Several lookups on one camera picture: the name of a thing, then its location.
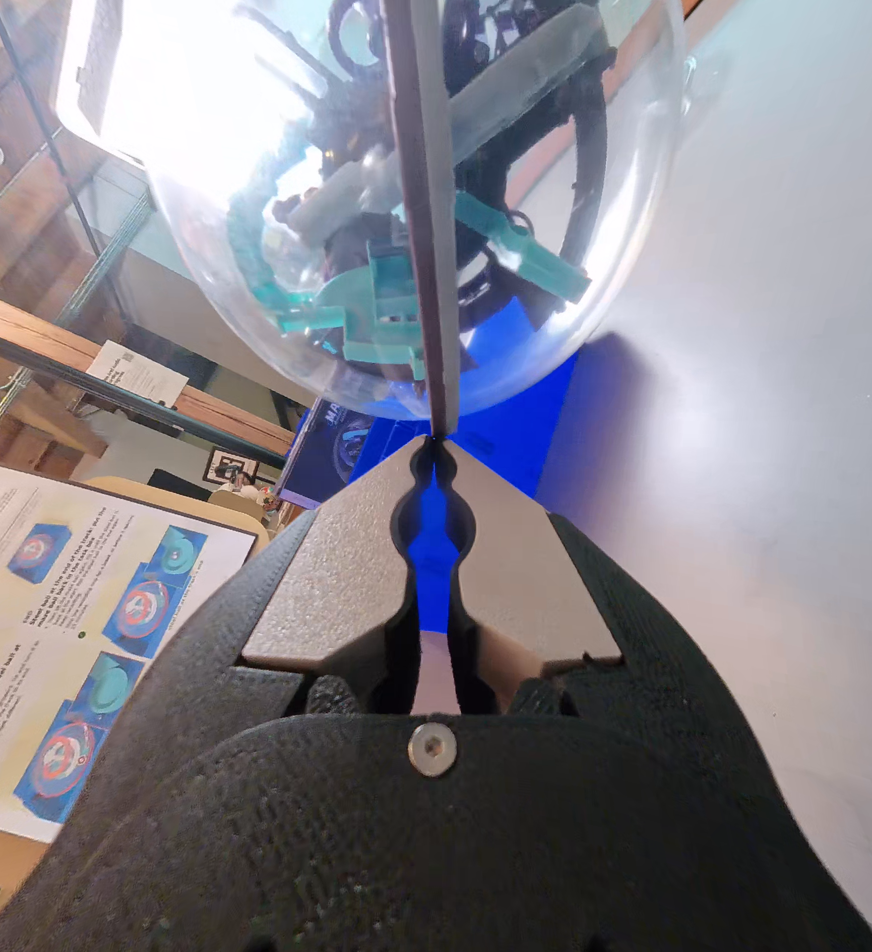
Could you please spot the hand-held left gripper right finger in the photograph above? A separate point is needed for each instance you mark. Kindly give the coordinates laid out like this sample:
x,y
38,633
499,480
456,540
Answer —
x,y
533,595

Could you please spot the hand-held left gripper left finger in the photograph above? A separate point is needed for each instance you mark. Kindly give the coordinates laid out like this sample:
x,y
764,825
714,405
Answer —
x,y
324,595

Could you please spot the clear maze ball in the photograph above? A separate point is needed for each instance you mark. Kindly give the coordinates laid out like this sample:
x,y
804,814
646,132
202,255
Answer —
x,y
592,186

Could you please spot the dark blue cardboard box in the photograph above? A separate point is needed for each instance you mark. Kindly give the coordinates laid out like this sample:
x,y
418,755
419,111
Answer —
x,y
332,446

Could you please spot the small framed marker sign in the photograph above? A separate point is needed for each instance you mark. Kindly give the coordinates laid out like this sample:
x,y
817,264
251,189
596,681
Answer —
x,y
231,465

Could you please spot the blue plastic bin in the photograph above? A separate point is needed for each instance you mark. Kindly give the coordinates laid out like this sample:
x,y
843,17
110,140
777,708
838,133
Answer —
x,y
510,416

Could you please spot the printed instruction sheet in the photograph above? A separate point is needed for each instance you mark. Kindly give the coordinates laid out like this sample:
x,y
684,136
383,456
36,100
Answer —
x,y
71,632

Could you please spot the white paper notice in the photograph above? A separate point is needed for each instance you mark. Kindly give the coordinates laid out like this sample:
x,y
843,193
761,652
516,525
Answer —
x,y
138,372

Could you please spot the bright studio light panel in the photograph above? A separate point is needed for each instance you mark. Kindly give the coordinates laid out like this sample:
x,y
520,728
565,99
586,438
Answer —
x,y
120,111

